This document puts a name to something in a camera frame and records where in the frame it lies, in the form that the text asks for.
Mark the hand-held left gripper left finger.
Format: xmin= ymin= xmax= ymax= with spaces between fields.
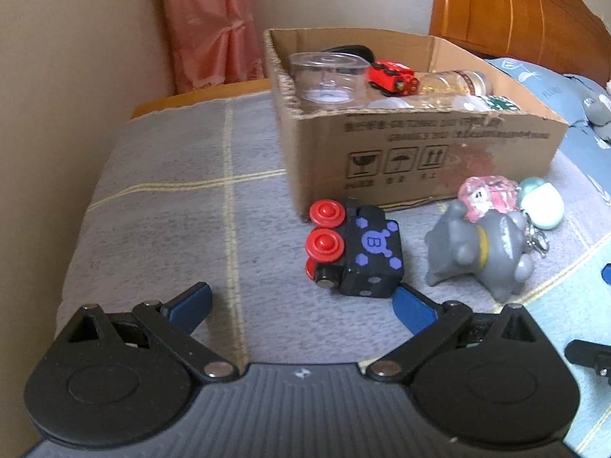
xmin=52 ymin=282 xmax=240 ymax=384

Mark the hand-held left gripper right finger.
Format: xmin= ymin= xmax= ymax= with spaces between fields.
xmin=365 ymin=284 xmax=557 ymax=383

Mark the black toy train car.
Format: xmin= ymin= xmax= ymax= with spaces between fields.
xmin=305 ymin=198 xmax=406 ymax=300

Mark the cardboard box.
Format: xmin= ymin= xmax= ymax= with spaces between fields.
xmin=263 ymin=27 xmax=570 ymax=223

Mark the white green-label cotton bud box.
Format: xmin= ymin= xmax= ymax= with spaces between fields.
xmin=451 ymin=94 xmax=521 ymax=113

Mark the small white jar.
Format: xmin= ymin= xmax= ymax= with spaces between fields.
xmin=367 ymin=97 xmax=414 ymax=111

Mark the clear capsule bottle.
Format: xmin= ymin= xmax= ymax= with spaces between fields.
xmin=413 ymin=69 xmax=493 ymax=101

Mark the red toy train car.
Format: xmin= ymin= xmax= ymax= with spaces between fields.
xmin=367 ymin=60 xmax=420 ymax=96

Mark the clear plastic cup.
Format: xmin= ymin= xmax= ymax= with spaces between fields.
xmin=288 ymin=51 xmax=372 ymax=110

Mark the small black object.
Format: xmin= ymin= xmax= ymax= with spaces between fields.
xmin=323 ymin=44 xmax=376 ymax=61

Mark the grey checked table cloth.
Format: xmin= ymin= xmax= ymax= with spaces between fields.
xmin=55 ymin=88 xmax=611 ymax=458

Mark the grey elephant toy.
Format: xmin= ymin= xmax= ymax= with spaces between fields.
xmin=424 ymin=198 xmax=533 ymax=303

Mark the mint green case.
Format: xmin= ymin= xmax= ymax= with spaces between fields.
xmin=518 ymin=176 xmax=566 ymax=258

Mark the grey plush toy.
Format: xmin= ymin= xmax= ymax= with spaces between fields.
xmin=582 ymin=79 xmax=611 ymax=142

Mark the blue floral pillow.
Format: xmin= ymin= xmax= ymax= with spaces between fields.
xmin=561 ymin=73 xmax=611 ymax=108

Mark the blue floral bedsheet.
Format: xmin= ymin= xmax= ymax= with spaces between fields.
xmin=484 ymin=56 xmax=611 ymax=230

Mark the pink curtain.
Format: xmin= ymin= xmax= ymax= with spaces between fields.
xmin=155 ymin=0 xmax=265 ymax=95

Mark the wooden bed headboard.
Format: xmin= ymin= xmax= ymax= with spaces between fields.
xmin=428 ymin=0 xmax=611 ymax=84

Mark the pink keychain charm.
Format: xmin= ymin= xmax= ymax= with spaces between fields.
xmin=457 ymin=176 xmax=519 ymax=224

